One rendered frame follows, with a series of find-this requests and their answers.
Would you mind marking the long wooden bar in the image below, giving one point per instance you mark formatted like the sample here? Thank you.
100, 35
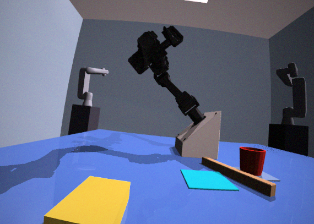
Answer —
261, 185

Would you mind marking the red cup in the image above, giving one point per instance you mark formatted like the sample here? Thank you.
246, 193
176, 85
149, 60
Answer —
252, 160

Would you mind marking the yellow flat block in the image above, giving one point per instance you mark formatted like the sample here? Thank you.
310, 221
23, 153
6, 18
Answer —
95, 201

